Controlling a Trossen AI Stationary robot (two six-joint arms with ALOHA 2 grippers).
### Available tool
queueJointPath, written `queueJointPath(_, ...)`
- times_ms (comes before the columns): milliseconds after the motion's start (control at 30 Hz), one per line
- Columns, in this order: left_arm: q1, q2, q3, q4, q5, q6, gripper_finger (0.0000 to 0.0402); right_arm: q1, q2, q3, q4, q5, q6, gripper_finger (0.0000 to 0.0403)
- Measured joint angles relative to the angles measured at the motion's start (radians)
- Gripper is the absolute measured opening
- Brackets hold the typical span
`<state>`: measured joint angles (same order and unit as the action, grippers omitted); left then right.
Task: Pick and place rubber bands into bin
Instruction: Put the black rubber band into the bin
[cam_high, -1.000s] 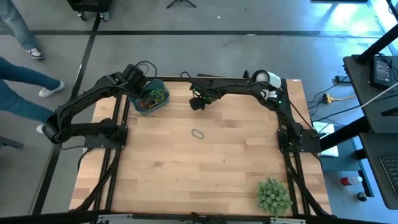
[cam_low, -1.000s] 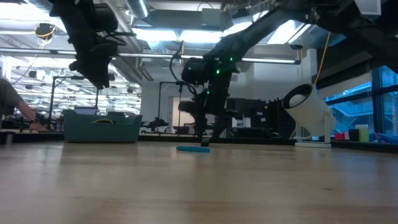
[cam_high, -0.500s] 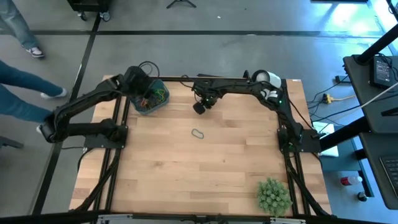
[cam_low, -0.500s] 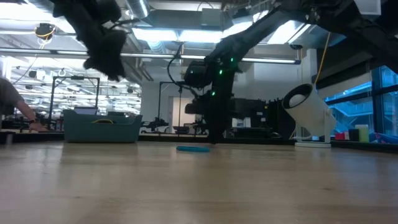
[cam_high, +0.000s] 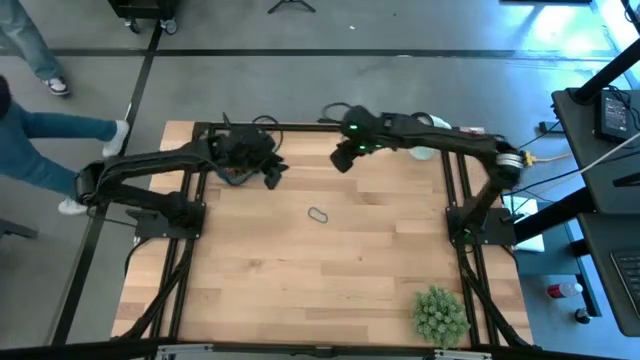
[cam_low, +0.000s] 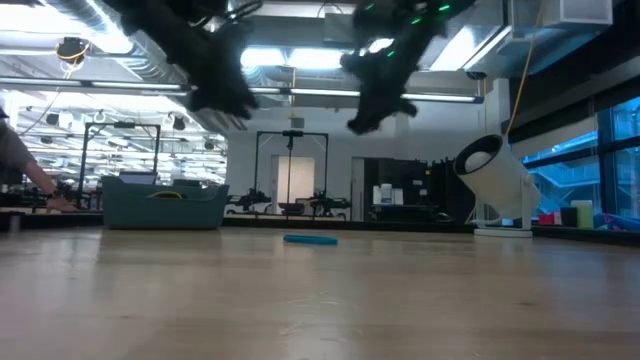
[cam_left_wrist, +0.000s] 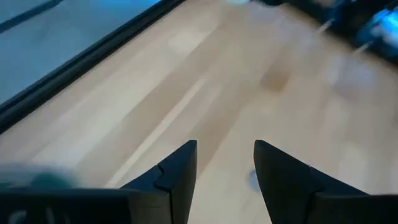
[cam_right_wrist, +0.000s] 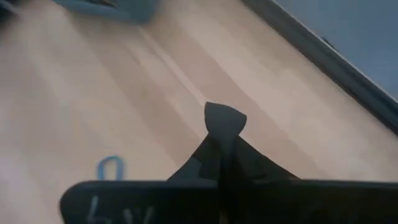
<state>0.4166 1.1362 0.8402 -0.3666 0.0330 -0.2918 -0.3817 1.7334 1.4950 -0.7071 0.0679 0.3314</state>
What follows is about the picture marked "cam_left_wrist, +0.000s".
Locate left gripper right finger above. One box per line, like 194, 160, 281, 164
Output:
253, 139, 398, 224

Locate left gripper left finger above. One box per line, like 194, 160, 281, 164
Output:
0, 139, 199, 224

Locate black aluminium table frame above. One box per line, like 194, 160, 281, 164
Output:
0, 0, 187, 135

